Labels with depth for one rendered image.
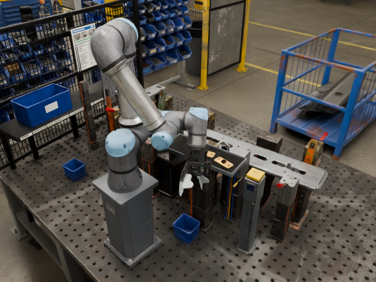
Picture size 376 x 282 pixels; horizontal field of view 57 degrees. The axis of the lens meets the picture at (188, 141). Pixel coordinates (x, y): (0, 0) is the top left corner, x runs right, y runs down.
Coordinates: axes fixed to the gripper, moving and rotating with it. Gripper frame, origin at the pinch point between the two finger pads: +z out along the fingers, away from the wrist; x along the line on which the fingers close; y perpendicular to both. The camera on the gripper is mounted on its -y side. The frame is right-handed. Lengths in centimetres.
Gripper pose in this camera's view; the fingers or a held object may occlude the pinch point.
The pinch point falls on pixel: (189, 192)
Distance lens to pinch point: 146.8
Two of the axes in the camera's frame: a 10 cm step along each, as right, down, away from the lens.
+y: 8.1, 1.1, -5.7
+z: -0.6, 9.9, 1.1
